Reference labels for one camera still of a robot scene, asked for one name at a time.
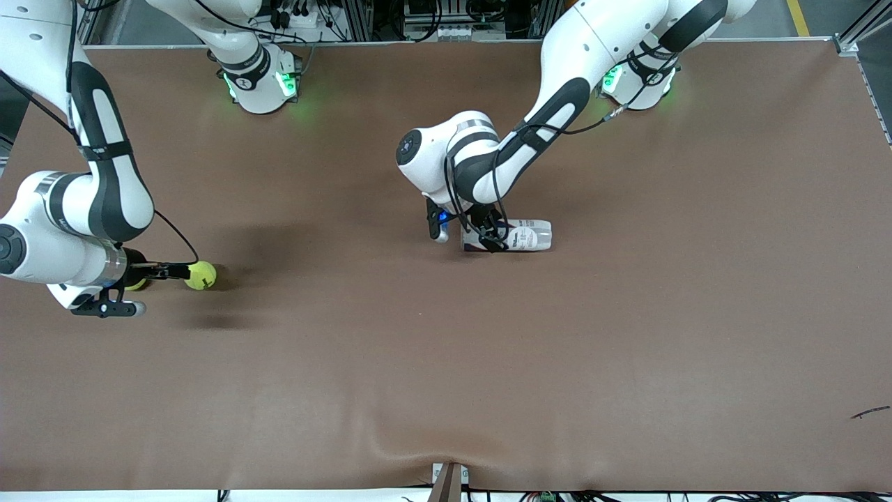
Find yellow tennis ball small mark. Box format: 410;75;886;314
184;260;217;291

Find clear Wilson tennis ball can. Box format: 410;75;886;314
461;219;553;253

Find brown table mat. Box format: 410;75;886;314
0;38;892;492

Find white terminal strip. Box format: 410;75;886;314
433;24;490;41

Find white power strip black plugs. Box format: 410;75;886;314
268;0;335;30

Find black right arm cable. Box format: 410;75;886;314
0;0;201;266

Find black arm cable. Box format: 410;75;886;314
443;42;680;253
0;0;201;266

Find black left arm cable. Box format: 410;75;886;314
443;42;680;253

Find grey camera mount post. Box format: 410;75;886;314
429;462;469;502

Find aluminium table frame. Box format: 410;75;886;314
0;0;892;70

